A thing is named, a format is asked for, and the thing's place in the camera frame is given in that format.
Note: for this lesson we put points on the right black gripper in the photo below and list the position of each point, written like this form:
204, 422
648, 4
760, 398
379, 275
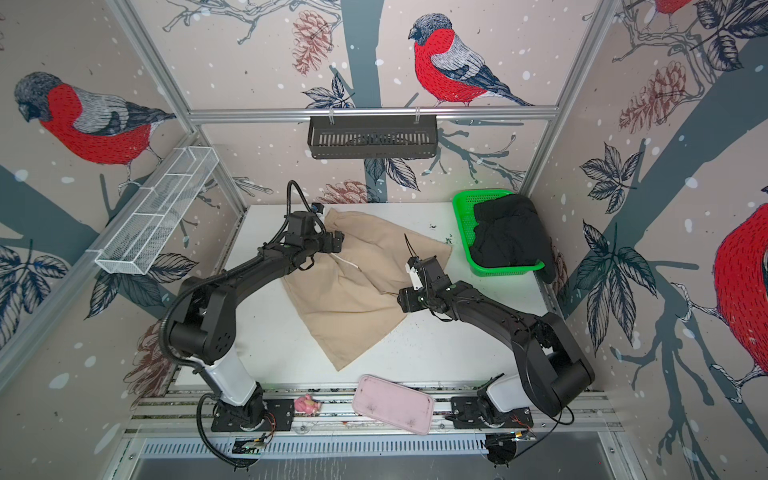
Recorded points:
408, 299

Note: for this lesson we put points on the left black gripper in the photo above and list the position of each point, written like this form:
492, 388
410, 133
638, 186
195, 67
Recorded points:
338, 241

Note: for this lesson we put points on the beige shorts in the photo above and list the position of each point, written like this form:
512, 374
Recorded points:
348, 300

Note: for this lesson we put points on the green plastic basket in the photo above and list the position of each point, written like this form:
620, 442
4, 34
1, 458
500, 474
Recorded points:
463, 205

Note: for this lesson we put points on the black shorts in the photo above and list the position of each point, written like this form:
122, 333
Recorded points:
511, 234

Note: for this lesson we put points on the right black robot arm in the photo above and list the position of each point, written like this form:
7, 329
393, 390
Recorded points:
551, 369

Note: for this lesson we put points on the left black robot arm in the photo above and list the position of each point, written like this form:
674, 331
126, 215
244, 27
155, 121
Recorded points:
199, 329

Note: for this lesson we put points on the pink plastic tray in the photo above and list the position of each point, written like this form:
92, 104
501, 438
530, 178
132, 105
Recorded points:
394, 404

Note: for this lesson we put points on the small pink toy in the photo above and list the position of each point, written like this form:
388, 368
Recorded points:
306, 405

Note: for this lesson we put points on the black hanging wire basket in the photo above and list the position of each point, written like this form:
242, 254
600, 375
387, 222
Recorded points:
373, 137

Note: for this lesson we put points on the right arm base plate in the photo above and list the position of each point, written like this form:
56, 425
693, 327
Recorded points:
479, 413

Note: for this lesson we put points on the white mesh wire shelf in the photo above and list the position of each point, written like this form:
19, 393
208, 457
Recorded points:
162, 204

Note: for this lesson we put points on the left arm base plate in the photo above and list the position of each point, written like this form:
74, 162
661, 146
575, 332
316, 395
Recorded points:
263, 416

